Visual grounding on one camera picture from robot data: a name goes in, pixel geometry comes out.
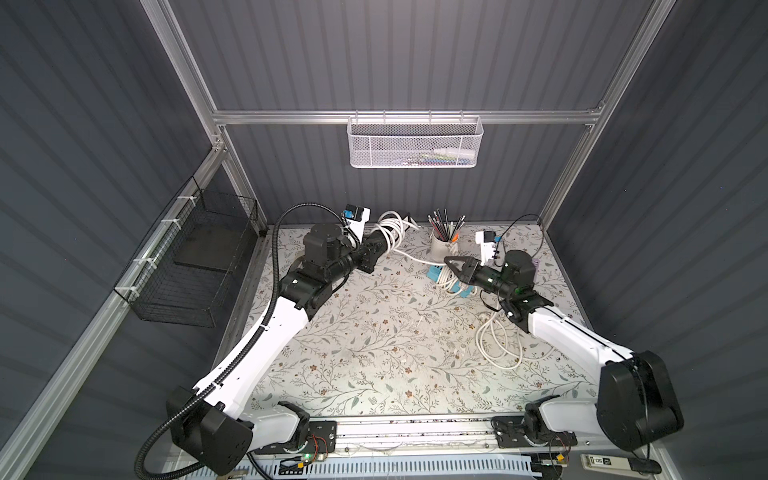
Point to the white wire mesh basket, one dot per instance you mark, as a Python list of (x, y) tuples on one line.
[(377, 142)]

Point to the teal power strip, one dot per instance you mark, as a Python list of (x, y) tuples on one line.
[(446, 281)]

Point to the black power strip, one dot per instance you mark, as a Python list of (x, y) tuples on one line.
[(391, 228)]

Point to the white label device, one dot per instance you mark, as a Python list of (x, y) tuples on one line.
[(630, 467)]

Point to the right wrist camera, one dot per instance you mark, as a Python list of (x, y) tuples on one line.
[(488, 244)]

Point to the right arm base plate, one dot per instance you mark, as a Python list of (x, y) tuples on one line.
[(510, 432)]

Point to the black wire basket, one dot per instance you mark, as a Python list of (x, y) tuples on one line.
[(192, 275)]

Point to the white slotted cable duct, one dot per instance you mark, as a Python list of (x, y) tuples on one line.
[(396, 467)]

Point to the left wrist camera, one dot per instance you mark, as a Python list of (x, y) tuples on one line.
[(356, 218)]

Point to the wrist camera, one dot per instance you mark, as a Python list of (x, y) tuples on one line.
[(488, 244), (356, 218)]

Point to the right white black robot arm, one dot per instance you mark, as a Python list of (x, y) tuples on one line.
[(636, 404)]

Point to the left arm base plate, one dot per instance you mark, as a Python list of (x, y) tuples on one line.
[(321, 438)]

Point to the bundle of pens and pencils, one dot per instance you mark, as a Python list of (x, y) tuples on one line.
[(445, 229)]

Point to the white pen cup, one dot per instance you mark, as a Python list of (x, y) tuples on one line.
[(439, 249)]

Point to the floral table mat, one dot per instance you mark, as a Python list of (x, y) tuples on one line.
[(393, 343)]

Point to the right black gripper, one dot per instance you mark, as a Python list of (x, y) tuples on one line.
[(474, 271)]

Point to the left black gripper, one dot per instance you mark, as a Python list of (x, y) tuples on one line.
[(372, 252)]

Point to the markers in white basket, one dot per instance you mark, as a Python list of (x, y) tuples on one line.
[(439, 157)]

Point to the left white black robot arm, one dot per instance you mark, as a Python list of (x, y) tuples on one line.
[(209, 422)]

